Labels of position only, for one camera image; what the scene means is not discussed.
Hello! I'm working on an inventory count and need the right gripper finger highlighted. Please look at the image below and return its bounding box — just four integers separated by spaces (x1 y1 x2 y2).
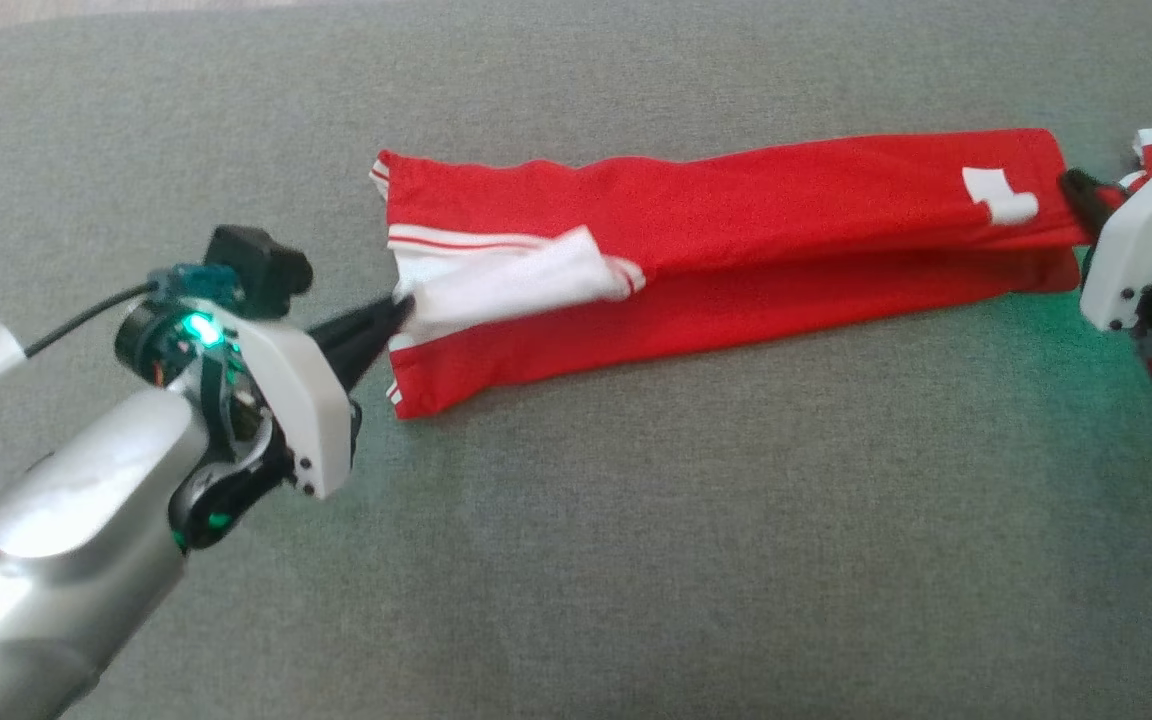
1057 167 1128 242

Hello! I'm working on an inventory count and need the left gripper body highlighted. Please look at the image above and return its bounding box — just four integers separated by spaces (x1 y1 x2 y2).
114 296 364 500

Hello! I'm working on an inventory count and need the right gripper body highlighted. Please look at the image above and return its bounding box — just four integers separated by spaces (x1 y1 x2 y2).
1078 159 1152 334

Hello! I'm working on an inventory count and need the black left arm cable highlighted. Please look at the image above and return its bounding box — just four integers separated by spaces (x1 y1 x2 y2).
0 281 160 414

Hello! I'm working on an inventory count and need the large grey sofa seat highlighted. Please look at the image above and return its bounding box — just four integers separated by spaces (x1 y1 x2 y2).
0 0 1152 720

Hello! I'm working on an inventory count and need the red white sports shirt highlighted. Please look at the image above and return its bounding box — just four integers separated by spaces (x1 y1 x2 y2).
369 127 1093 420

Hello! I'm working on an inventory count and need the teal left cable connector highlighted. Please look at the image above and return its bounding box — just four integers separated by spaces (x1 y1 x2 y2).
147 262 243 307

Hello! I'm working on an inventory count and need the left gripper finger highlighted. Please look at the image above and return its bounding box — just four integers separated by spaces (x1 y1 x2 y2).
330 318 411 394
307 292 416 363

